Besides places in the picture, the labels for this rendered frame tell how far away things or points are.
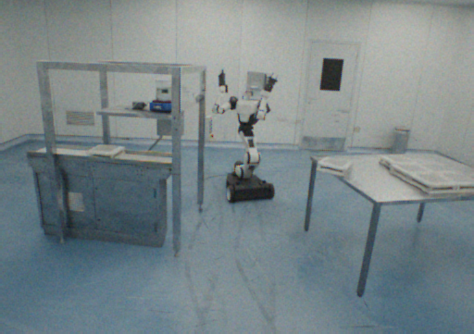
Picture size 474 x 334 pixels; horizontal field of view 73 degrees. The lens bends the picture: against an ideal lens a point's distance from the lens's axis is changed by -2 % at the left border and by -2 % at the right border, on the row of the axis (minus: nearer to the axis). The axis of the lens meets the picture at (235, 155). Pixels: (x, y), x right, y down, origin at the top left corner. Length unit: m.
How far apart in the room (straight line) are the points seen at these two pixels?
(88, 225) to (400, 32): 6.15
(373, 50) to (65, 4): 5.71
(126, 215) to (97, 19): 4.44
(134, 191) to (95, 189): 0.36
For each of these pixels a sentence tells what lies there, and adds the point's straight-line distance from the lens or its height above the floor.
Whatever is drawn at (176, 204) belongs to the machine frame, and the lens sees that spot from 2.82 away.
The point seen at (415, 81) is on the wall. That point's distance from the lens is 7.39.
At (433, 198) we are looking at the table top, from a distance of 2.77.
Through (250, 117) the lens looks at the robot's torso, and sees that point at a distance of 4.06.
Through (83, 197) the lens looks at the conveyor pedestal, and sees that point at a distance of 3.28.
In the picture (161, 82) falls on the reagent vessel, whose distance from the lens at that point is 2.76.
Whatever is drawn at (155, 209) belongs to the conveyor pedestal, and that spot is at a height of 0.39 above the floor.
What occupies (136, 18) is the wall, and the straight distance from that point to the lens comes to 6.63.
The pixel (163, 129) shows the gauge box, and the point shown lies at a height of 1.08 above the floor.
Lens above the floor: 1.71
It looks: 17 degrees down
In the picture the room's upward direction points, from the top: 3 degrees clockwise
